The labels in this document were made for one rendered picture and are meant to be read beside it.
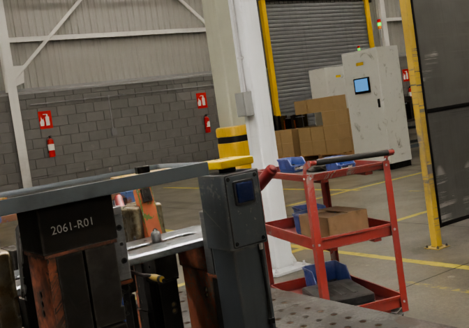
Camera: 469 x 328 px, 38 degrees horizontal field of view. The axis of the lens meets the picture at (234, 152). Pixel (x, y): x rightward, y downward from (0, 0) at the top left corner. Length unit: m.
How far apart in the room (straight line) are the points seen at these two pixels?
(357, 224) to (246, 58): 2.10
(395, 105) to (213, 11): 4.16
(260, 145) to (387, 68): 6.47
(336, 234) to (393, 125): 8.09
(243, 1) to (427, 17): 1.46
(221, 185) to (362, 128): 10.60
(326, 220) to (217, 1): 5.44
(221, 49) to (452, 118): 3.52
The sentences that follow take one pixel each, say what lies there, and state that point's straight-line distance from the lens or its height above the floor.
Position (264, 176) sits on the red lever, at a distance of 1.10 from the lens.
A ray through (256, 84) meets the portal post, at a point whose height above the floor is 1.43.
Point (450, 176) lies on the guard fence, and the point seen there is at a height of 0.51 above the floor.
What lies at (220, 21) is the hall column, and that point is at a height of 2.37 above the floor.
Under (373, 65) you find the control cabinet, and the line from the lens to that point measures 11.27.
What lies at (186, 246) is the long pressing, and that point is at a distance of 1.27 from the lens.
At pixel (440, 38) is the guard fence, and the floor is 1.60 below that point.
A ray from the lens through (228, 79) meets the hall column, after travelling 8.28.
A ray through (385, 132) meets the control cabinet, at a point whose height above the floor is 0.61.
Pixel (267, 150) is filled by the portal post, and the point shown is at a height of 0.93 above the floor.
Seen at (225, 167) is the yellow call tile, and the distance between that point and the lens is 0.98.
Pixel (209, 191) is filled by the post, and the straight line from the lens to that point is 1.01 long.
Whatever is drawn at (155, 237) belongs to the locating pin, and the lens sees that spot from 1.33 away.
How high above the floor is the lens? 1.22
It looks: 3 degrees down
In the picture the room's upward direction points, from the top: 8 degrees counter-clockwise
